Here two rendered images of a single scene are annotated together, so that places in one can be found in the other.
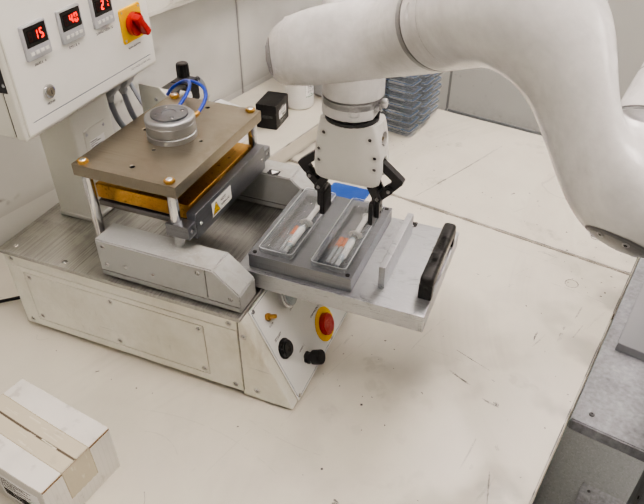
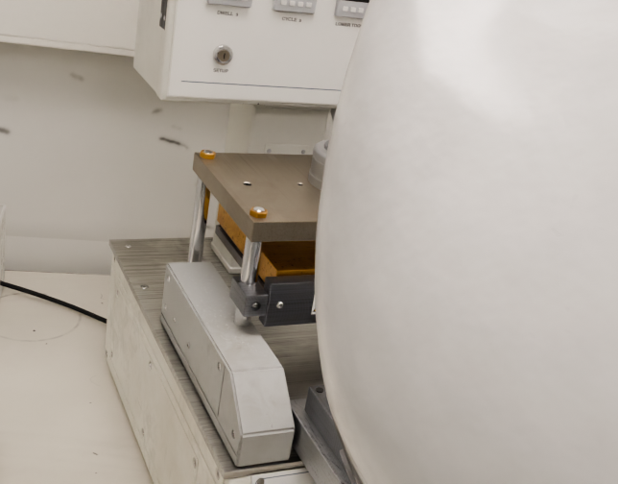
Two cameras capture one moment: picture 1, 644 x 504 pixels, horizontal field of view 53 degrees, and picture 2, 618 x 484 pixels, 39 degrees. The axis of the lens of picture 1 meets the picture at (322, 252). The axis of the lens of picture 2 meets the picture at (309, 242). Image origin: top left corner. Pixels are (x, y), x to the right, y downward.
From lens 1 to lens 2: 44 cm
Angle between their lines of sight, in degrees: 37
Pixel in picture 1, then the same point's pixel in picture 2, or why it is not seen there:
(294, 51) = not seen: hidden behind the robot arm
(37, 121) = (186, 83)
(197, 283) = (215, 384)
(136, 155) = (271, 179)
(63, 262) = (142, 286)
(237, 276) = (266, 407)
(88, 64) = (303, 54)
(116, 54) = not seen: hidden behind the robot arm
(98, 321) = (137, 390)
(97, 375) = (89, 457)
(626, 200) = (333, 218)
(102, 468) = not seen: outside the picture
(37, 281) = (119, 302)
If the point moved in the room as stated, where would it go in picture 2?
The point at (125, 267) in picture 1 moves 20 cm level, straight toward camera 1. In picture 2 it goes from (174, 320) to (45, 415)
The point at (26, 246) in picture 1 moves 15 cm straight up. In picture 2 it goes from (134, 253) to (145, 137)
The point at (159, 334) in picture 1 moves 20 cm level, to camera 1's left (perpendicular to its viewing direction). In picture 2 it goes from (168, 446) to (62, 355)
